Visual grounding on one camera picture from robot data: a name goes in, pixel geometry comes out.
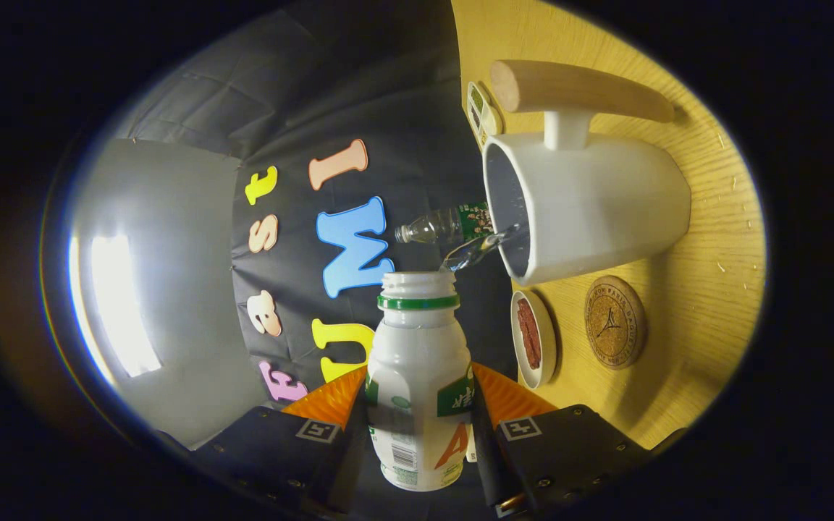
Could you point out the dark beans pile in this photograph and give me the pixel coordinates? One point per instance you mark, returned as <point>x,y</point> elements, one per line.
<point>474,119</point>

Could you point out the white round plate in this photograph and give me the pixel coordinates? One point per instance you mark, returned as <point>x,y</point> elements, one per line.
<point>547,340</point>

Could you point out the round cork coaster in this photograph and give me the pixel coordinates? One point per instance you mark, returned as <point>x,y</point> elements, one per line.
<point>614,322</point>

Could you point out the green beans pile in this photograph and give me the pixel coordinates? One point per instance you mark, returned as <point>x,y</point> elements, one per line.
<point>475,98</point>

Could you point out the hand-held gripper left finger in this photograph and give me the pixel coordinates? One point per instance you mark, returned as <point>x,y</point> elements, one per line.
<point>344,470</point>

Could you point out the ceiling light panel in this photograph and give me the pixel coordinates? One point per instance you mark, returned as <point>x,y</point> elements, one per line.
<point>120,304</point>

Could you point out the red meat slice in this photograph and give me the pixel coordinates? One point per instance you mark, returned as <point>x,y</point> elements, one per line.
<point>529,333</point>

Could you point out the white juice bottle green label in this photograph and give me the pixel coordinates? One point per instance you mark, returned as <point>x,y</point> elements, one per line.
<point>417,362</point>

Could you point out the black backdrop cloth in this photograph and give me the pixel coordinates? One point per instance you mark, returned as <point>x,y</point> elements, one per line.
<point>388,108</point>

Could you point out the white divided tray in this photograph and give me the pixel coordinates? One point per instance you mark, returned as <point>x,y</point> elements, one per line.
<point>489,116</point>

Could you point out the wooden table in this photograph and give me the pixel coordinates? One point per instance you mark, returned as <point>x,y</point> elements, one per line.
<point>714,217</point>

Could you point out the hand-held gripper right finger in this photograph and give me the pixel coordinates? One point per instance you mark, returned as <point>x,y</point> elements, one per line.
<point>488,463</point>

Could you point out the clear water bottle green label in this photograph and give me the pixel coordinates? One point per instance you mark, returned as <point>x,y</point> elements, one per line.
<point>439,226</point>

